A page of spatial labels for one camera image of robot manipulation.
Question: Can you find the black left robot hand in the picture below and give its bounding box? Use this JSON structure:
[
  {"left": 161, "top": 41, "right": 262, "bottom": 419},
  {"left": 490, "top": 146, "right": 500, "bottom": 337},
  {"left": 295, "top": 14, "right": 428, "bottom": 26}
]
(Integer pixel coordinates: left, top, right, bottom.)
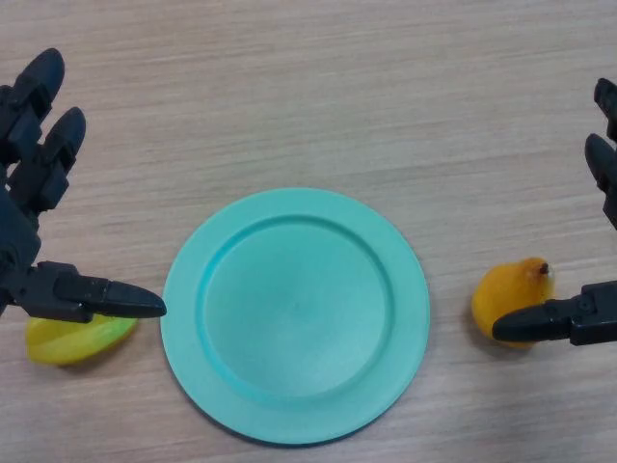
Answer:
[{"left": 0, "top": 47, "right": 168, "bottom": 325}]

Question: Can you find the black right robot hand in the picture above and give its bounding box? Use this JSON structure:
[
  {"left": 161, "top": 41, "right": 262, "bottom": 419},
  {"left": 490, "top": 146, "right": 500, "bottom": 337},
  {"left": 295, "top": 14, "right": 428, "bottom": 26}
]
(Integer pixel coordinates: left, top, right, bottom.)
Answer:
[{"left": 492, "top": 77, "right": 617, "bottom": 347}]

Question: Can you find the yellow orange pear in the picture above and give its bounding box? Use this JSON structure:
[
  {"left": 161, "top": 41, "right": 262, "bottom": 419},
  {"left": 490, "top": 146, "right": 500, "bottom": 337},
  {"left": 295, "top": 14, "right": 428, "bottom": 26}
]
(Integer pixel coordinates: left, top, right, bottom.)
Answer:
[{"left": 470, "top": 257, "right": 558, "bottom": 350}]

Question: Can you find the green round plate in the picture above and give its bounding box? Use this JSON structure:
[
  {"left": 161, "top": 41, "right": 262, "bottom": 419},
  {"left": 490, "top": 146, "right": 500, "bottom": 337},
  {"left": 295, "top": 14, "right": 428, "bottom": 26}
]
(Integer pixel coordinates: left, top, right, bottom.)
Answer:
[{"left": 160, "top": 187, "right": 431, "bottom": 446}]

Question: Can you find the yellow green starfruit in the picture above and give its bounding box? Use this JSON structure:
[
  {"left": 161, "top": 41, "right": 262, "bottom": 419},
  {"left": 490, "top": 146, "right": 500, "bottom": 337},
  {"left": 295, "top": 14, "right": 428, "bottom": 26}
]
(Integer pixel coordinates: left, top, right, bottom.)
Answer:
[{"left": 25, "top": 312, "right": 140, "bottom": 367}]

